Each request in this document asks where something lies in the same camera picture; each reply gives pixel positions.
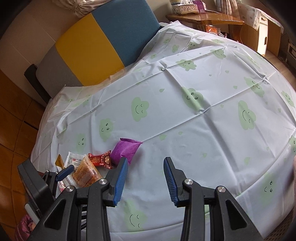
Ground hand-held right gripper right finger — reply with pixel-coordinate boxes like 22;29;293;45
163;157;264;241

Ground cloth-covered cabinet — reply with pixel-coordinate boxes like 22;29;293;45
240;2;284;56

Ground person's left forearm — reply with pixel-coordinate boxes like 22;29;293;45
14;214;40;241

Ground patterned tissue box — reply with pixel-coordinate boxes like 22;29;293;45
171;0;200;15

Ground small white snack packet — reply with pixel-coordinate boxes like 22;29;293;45
58;152;85;193

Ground pale hanging curtain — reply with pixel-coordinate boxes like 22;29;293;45
215;0;241;13

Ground wicker chair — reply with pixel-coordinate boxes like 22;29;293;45
264;215;292;241

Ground black chair back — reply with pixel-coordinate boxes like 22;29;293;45
24;64;51;107

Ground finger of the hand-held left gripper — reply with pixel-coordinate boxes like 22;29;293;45
55;165;75;182

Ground wooden side table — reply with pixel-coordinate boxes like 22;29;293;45
166;11;245;43

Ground grey yellow blue chair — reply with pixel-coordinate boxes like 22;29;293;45
36;0;162;102

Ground tied beige curtain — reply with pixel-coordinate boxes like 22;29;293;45
59;0;114;14

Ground red candy packet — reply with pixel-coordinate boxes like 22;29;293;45
88;150;115;169

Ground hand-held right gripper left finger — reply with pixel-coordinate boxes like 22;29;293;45
32;157;129;241

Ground small purple box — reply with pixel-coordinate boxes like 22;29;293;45
193;0;207;13

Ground purple snack packet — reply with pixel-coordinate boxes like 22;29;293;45
110;138;143;165

